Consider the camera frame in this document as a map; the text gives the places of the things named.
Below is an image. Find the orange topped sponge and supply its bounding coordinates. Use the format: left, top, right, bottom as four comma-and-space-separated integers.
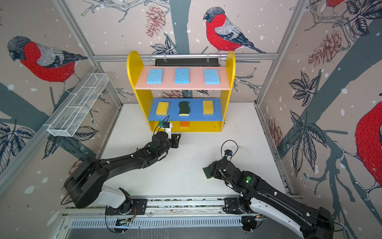
180, 121, 190, 128

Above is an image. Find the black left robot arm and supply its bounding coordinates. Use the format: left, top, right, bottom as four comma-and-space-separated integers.
64, 131, 181, 214

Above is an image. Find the black bar behind shelf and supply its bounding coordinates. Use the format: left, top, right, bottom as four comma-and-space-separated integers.
155, 58, 220, 67

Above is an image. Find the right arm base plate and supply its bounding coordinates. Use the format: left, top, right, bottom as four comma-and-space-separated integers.
223, 197, 263, 216

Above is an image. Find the dark green wavy scourer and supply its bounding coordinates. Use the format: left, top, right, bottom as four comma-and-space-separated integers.
179, 101, 191, 116
203, 167, 212, 179

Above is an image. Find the light blue sponge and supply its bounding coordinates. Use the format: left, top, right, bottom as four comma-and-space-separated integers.
204, 69, 220, 85
146, 68, 163, 84
174, 68, 190, 84

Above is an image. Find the white wire mesh basket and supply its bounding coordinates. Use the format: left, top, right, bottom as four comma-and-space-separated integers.
47, 73, 109, 137

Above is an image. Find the yellow sponge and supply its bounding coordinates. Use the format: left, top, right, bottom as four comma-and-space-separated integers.
203, 100, 214, 115
156, 102, 169, 116

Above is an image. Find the aluminium front rail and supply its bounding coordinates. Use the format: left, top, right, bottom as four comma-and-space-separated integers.
62, 195, 237, 218

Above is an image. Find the yellow shelf unit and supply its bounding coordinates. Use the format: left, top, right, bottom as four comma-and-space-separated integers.
126, 51, 236, 132

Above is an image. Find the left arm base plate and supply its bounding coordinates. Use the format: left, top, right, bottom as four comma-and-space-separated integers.
105, 199, 147, 216

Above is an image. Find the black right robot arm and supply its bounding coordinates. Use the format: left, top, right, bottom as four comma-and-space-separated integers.
203, 157, 334, 239

